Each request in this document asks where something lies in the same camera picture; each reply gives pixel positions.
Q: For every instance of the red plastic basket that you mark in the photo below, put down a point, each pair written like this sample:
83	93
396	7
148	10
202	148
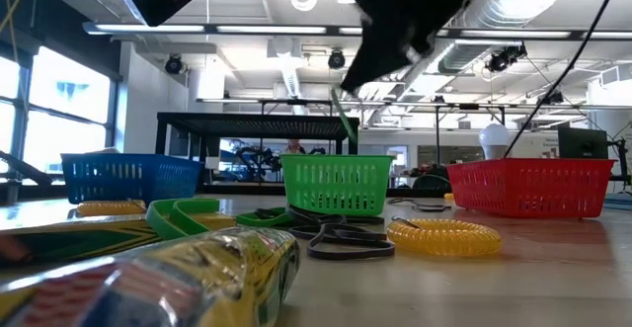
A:
533	186

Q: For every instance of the black background stand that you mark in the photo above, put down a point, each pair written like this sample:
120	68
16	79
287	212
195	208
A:
624	164

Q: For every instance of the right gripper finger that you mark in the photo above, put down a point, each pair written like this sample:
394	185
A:
377	57

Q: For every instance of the black aluminium table frame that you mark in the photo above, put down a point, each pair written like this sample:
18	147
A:
237	188

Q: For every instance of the white light bulb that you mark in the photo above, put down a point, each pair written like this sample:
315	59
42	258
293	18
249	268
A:
495	139

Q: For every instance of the silver ceiling duct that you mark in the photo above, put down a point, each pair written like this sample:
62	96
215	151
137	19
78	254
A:
523	1

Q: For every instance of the yellow green crayon box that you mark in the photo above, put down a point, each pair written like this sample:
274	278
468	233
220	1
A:
74	243
148	287

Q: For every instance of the black overhead light beam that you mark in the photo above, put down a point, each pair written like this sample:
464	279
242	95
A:
210	28

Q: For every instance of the black ceiling spotlight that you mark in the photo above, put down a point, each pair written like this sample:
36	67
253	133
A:
337	60
503	59
174	64

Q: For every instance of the large window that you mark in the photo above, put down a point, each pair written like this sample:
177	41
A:
64	119

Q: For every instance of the green plastic basket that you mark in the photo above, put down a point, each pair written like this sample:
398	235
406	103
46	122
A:
340	181

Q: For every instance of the blue plastic basket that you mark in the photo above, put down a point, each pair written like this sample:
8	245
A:
128	179

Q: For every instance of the green rubber band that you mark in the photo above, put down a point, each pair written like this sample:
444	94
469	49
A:
345	119
157	220
247	218

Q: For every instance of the yellow spiral coil band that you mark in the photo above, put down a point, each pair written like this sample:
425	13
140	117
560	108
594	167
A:
444	240
111	208
449	196

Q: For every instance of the black background rig frame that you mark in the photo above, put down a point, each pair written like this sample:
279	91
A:
296	102

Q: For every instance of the black perforated metal shelf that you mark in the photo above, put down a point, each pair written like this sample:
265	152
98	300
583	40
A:
247	125

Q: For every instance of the person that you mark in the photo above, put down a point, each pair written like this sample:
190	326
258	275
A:
295	145

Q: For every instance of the black rubber band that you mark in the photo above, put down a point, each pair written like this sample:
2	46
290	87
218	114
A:
345	255
432	207
306	213

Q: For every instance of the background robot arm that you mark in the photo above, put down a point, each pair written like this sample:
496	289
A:
257	159

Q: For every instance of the black monitor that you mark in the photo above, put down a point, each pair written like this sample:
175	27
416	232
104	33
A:
582	142

